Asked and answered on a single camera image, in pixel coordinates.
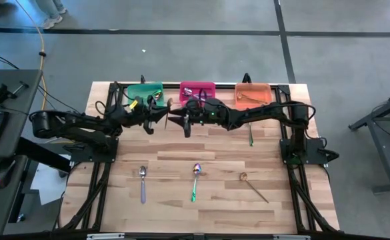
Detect person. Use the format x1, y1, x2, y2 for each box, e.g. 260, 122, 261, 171
35, 0, 68, 30

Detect white paper sheet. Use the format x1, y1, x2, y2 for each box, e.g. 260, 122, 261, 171
30, 162, 71, 206

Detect black desk clamp stand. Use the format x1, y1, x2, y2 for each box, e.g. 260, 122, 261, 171
0, 80, 30, 105

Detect dark metal desk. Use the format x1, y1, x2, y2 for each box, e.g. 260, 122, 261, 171
347, 87, 390, 195

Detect grey desk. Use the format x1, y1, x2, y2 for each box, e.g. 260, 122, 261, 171
0, 69, 44, 238

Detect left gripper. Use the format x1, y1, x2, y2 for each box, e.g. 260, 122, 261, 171
124, 98, 171, 135

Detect yellow cable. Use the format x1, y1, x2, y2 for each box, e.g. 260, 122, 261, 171
14, 0, 49, 113

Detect black computer mouse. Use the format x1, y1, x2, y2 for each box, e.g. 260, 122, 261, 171
0, 157, 17, 190

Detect orange plastic bin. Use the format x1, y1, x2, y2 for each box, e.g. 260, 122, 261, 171
234, 82, 273, 109

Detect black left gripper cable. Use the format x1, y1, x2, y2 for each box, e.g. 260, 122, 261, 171
95, 81, 129, 116

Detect pink plastic bin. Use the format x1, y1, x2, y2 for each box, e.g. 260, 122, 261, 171
179, 81, 217, 107

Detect black floor cable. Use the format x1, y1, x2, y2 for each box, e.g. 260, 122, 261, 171
0, 45, 82, 116

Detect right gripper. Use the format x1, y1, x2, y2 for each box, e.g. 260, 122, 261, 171
168, 97, 231, 139

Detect green plastic bin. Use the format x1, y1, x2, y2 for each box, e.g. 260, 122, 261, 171
127, 82, 165, 107

